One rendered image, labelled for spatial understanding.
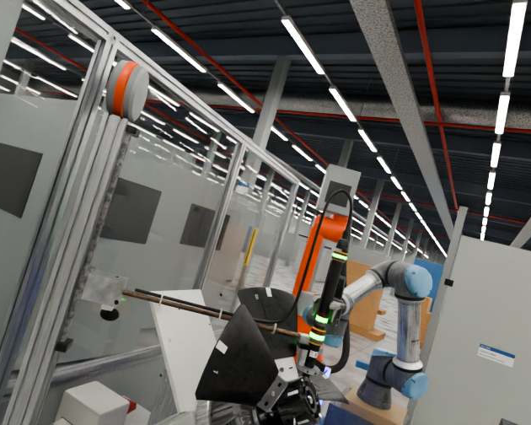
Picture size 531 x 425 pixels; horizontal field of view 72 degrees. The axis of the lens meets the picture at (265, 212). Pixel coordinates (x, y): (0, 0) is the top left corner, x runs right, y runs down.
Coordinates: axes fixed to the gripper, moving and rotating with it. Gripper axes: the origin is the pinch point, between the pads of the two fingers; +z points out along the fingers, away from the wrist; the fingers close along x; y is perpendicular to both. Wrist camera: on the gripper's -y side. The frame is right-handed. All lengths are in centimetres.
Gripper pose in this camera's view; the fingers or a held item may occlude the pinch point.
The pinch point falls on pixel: (324, 302)
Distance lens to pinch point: 111.6
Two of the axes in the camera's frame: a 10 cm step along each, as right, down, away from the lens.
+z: -3.9, -1.7, -9.0
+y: -2.9, 9.6, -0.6
